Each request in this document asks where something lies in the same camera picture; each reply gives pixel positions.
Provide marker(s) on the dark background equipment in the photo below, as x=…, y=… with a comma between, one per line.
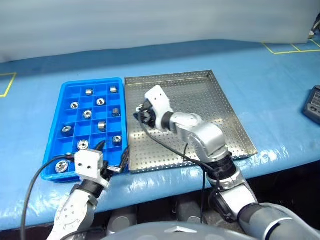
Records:
x=317, y=23

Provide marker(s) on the perforated metal tray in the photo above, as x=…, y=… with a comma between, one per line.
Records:
x=200, y=100

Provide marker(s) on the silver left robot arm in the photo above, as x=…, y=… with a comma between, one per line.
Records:
x=72, y=212

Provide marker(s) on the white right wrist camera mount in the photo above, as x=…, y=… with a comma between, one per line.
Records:
x=160, y=100

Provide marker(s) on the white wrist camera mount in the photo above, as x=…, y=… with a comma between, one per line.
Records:
x=88, y=162
x=160, y=100

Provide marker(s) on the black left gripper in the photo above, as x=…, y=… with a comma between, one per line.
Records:
x=110, y=171

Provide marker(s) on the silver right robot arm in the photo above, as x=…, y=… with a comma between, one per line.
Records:
x=207, y=137

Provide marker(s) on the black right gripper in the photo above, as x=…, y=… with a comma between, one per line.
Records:
x=148, y=116

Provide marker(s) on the dark rounded shape under table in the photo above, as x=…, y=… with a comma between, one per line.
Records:
x=190, y=213
x=122, y=221

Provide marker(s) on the blue compartment tray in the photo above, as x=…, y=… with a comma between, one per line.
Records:
x=56, y=140

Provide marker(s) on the grey handheld controller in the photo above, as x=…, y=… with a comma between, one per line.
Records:
x=312, y=107

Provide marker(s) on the small white background object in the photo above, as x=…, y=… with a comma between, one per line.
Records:
x=311, y=33

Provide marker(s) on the white foam backdrop sheet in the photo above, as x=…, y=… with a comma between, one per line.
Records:
x=150, y=22

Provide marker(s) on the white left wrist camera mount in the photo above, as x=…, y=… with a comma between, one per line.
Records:
x=88, y=162

